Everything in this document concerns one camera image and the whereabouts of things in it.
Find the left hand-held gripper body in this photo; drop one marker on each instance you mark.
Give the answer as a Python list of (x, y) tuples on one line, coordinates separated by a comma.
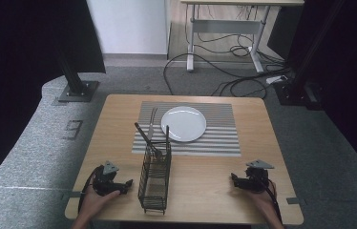
[(105, 183)]

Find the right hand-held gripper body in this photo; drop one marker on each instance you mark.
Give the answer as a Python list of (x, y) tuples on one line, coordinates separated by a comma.
[(256, 179)]

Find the person's left hand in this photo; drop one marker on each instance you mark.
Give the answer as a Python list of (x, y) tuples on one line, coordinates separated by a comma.
[(95, 202)]

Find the person's right hand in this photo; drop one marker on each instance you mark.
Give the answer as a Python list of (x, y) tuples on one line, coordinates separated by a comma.
[(262, 200)]

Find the grey tape strip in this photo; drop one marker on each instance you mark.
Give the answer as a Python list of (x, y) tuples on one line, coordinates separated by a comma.
[(71, 195), (296, 200)]

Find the grey striped placemat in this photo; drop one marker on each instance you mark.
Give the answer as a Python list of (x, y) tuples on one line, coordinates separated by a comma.
[(221, 133)]

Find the silver fork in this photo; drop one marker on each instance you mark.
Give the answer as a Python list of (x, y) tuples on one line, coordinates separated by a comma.
[(152, 125)]

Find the grey floor socket cover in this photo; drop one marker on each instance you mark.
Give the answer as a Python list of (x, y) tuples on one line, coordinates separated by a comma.
[(73, 129)]

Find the white round plate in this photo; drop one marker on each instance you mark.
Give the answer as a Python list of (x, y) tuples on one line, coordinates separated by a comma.
[(183, 123)]

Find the black stand base left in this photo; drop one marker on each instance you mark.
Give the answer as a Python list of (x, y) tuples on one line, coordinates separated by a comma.
[(73, 79)]

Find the black stand with dark base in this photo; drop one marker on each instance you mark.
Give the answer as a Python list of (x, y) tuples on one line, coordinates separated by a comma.
[(304, 73)]

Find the white desk frame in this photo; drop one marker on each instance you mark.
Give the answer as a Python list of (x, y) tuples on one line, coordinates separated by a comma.
[(227, 26)]

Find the white wall panel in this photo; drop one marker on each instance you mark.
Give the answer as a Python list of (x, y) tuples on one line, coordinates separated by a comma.
[(129, 25)]

